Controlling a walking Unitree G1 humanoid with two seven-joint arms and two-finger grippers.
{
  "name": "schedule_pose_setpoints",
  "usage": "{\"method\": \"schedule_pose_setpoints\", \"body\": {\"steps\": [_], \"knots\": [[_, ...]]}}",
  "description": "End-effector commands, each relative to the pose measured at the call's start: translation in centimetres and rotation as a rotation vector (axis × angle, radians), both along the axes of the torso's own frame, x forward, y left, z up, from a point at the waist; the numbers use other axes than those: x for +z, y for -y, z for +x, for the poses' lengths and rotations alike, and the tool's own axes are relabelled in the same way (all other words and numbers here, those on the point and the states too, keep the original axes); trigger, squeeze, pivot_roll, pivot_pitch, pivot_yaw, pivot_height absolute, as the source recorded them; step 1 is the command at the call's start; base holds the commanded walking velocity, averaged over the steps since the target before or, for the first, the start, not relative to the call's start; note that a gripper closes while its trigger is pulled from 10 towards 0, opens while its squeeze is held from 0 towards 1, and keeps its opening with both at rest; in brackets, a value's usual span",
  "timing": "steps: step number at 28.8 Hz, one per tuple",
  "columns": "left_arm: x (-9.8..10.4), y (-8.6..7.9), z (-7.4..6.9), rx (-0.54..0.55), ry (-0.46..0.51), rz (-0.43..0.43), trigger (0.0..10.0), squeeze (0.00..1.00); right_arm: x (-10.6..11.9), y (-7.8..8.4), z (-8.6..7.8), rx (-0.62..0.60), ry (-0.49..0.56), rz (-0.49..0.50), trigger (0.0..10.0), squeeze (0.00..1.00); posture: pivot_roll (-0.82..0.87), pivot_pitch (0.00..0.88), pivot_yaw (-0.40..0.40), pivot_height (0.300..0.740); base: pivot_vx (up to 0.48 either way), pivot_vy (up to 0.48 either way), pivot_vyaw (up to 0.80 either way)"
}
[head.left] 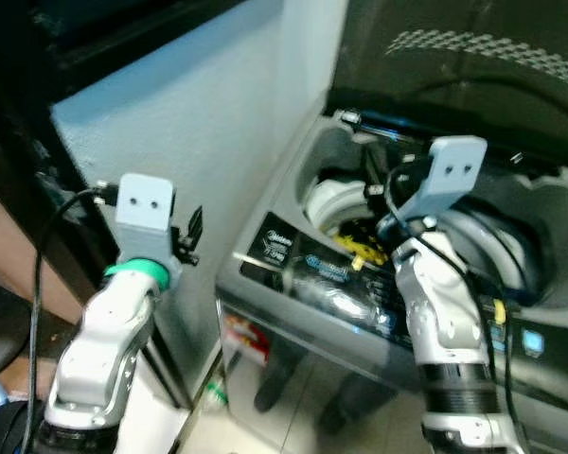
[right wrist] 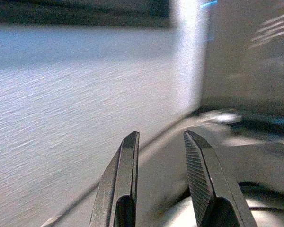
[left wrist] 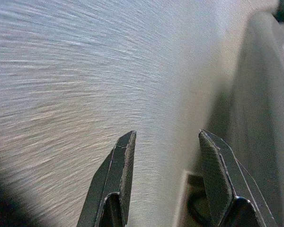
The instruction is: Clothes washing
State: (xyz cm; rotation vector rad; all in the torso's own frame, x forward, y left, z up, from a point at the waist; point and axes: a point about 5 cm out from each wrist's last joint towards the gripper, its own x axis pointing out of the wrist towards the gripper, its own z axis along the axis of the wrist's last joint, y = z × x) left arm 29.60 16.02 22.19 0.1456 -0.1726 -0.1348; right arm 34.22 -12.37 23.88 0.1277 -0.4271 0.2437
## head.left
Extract dark washing machine lid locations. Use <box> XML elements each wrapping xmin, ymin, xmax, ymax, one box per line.
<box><xmin>326</xmin><ymin>0</ymin><xmax>568</xmax><ymax>177</ymax></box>

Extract grey top-load washing machine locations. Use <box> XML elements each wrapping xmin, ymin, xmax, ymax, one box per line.
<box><xmin>216</xmin><ymin>106</ymin><xmax>568</xmax><ymax>454</ymax></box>

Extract white washer drum rim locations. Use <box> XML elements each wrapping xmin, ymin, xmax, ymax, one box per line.
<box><xmin>303</xmin><ymin>175</ymin><xmax>375</xmax><ymax>237</ymax></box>

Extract yellow black cloth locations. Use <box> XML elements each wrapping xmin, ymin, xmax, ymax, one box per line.
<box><xmin>333</xmin><ymin>232</ymin><xmax>389</xmax><ymax>271</ymax></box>

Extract red white washer sticker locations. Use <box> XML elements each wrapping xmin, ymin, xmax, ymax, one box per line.
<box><xmin>220</xmin><ymin>312</ymin><xmax>271</xmax><ymax>366</ymax></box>

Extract black washer control panel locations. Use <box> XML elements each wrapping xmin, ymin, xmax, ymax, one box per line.
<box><xmin>237</xmin><ymin>213</ymin><xmax>568</xmax><ymax>417</ymax></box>

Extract green capped plastic bottle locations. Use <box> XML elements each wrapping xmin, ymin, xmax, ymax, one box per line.
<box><xmin>199</xmin><ymin>374</ymin><xmax>230</xmax><ymax>417</ymax></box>

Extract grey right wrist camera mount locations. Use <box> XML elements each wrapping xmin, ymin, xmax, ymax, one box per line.
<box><xmin>398</xmin><ymin>135</ymin><xmax>488</xmax><ymax>224</ymax></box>

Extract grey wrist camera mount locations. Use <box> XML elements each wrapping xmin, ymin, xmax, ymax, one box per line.
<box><xmin>114</xmin><ymin>173</ymin><xmax>178</xmax><ymax>266</ymax></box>
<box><xmin>398</xmin><ymin>135</ymin><xmax>488</xmax><ymax>224</ymax></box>

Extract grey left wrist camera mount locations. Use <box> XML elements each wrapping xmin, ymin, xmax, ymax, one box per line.
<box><xmin>114</xmin><ymin>173</ymin><xmax>178</xmax><ymax>266</ymax></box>

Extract blue-grey washer tub ring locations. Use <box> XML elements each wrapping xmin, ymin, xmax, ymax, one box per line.
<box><xmin>435</xmin><ymin>208</ymin><xmax>550</xmax><ymax>306</ymax></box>

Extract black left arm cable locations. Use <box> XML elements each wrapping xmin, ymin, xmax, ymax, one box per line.
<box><xmin>30</xmin><ymin>184</ymin><xmax>120</xmax><ymax>417</ymax></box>

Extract dark window frame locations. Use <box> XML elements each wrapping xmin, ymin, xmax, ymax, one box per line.
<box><xmin>0</xmin><ymin>0</ymin><xmax>252</xmax><ymax>105</ymax></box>

